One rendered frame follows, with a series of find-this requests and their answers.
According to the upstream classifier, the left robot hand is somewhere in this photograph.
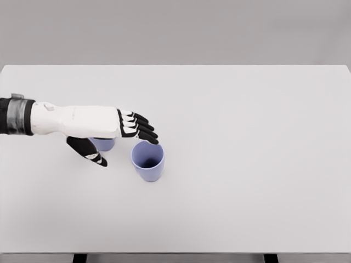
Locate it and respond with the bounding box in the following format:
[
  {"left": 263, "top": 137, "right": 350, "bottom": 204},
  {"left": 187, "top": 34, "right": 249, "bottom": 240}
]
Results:
[{"left": 64, "top": 105, "right": 160, "bottom": 168}]

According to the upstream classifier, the lavender plastic cup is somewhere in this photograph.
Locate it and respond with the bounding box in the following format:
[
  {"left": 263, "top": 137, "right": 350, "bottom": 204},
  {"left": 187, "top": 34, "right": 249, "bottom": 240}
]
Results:
[
  {"left": 89, "top": 137, "right": 116, "bottom": 152},
  {"left": 130, "top": 140, "right": 166, "bottom": 183}
]

